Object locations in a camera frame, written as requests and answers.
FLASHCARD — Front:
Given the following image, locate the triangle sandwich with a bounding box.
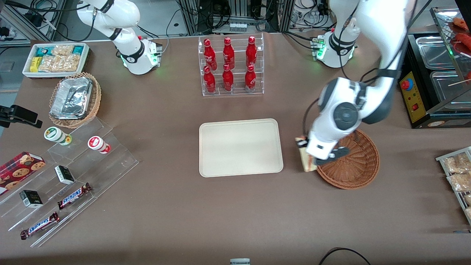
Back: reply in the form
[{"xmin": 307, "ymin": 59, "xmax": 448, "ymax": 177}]
[{"xmin": 296, "ymin": 137, "xmax": 318, "ymax": 173}]

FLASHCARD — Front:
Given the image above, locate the brown wicker basket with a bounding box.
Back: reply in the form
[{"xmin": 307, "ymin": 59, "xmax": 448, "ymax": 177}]
[{"xmin": 316, "ymin": 129, "xmax": 380, "ymax": 190}]

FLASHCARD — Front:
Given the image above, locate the beige plastic tray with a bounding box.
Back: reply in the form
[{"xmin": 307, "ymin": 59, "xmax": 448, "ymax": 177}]
[{"xmin": 199, "ymin": 119, "xmax": 284, "ymax": 178}]

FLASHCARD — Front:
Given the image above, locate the light wicker basket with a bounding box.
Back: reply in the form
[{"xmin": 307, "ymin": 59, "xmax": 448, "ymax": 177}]
[{"xmin": 49, "ymin": 72, "xmax": 102, "ymax": 129}]

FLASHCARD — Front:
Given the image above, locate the tray of packaged snacks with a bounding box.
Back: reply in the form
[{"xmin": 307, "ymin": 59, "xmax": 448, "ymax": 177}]
[{"xmin": 435, "ymin": 146, "xmax": 471, "ymax": 226}]

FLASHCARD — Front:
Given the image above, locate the green lid sunflower cup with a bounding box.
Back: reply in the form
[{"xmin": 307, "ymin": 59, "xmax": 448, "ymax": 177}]
[{"xmin": 44, "ymin": 127, "xmax": 72, "ymax": 146}]

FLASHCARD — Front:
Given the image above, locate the silver foil container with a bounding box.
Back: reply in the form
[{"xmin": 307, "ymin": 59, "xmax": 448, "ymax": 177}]
[{"xmin": 50, "ymin": 77, "xmax": 93, "ymax": 120}]

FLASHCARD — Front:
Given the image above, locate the white plastic snack bin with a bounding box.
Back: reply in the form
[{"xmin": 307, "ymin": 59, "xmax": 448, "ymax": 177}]
[{"xmin": 22, "ymin": 43, "xmax": 91, "ymax": 80}]

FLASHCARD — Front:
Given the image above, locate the red tartan cookie box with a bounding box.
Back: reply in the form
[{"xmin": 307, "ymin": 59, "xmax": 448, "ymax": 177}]
[{"xmin": 0, "ymin": 152, "xmax": 46, "ymax": 195}]

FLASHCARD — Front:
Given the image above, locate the small black carton box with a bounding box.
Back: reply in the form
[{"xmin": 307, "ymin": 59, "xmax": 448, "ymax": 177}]
[
  {"xmin": 54, "ymin": 165, "xmax": 75, "ymax": 185},
  {"xmin": 19, "ymin": 190, "xmax": 43, "ymax": 209}
]

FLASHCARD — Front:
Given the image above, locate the red lid yogurt cup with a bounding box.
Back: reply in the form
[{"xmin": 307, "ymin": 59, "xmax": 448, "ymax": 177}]
[{"xmin": 88, "ymin": 136, "xmax": 111, "ymax": 154}]

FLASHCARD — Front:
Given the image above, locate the red cola bottle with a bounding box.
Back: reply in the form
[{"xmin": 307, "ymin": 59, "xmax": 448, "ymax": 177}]
[
  {"xmin": 223, "ymin": 37, "xmax": 235, "ymax": 70},
  {"xmin": 246, "ymin": 36, "xmax": 258, "ymax": 68},
  {"xmin": 203, "ymin": 66, "xmax": 216, "ymax": 93},
  {"xmin": 245, "ymin": 65, "xmax": 256, "ymax": 91},
  {"xmin": 222, "ymin": 64, "xmax": 234, "ymax": 92},
  {"xmin": 204, "ymin": 39, "xmax": 217, "ymax": 70}
]

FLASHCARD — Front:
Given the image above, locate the Snickers chocolate bar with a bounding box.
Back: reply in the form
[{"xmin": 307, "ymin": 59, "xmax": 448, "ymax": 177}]
[
  {"xmin": 20, "ymin": 212, "xmax": 60, "ymax": 240},
  {"xmin": 57, "ymin": 183, "xmax": 92, "ymax": 210}
]

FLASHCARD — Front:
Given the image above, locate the black food warmer display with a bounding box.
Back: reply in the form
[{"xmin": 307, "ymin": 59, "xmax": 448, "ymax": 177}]
[{"xmin": 399, "ymin": 6, "xmax": 471, "ymax": 129}]

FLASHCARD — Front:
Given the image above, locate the clear acrylic stepped shelf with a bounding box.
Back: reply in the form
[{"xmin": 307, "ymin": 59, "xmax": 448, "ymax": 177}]
[{"xmin": 0, "ymin": 117, "xmax": 139, "ymax": 248}]

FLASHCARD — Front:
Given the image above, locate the clear acrylic bottle rack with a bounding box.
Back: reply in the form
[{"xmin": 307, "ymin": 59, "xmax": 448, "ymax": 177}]
[{"xmin": 198, "ymin": 33, "xmax": 265, "ymax": 97}]

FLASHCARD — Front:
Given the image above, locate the steel food pan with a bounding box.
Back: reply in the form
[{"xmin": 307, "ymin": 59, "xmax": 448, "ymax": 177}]
[
  {"xmin": 430, "ymin": 70, "xmax": 471, "ymax": 111},
  {"xmin": 416, "ymin": 36, "xmax": 460, "ymax": 70}
]

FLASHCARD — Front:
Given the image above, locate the black cable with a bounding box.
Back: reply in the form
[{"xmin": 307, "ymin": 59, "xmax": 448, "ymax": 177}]
[{"xmin": 318, "ymin": 247, "xmax": 371, "ymax": 265}]

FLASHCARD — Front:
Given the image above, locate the equipment rack with cables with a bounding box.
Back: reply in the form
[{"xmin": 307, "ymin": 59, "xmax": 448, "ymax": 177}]
[{"xmin": 177, "ymin": 0, "xmax": 332, "ymax": 35}]

